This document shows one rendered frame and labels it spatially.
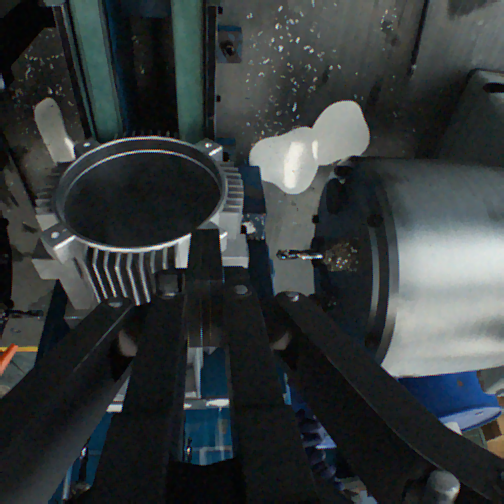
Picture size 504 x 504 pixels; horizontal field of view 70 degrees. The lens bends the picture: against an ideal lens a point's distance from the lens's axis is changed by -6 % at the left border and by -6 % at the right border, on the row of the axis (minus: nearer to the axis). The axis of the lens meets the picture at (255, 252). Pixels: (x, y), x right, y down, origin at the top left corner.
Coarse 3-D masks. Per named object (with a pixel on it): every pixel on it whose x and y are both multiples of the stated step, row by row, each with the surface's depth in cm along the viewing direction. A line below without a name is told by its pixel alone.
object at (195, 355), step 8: (96, 304) 35; (192, 352) 33; (200, 352) 41; (192, 360) 34; (200, 360) 42; (192, 368) 42; (200, 368) 43; (192, 376) 42; (192, 384) 41; (120, 392) 40; (192, 392) 41; (120, 400) 41
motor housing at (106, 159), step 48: (144, 144) 40; (192, 144) 39; (48, 192) 33; (96, 192) 40; (144, 192) 45; (192, 192) 44; (240, 192) 35; (96, 240) 44; (144, 240) 51; (96, 288) 32; (144, 288) 31
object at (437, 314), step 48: (336, 192) 41; (384, 192) 33; (432, 192) 33; (480, 192) 34; (336, 240) 37; (384, 240) 32; (432, 240) 31; (480, 240) 32; (336, 288) 44; (384, 288) 32; (432, 288) 31; (480, 288) 32; (384, 336) 32; (432, 336) 33; (480, 336) 33
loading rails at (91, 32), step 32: (64, 0) 30; (96, 0) 30; (128, 0) 37; (160, 0) 37; (192, 0) 31; (224, 0) 30; (64, 32) 31; (96, 32) 32; (128, 32) 42; (192, 32) 33; (224, 32) 43; (96, 64) 35; (128, 64) 43; (192, 64) 36; (96, 96) 37; (128, 96) 43; (192, 96) 38; (96, 128) 40; (128, 128) 43; (192, 128) 41; (224, 160) 56
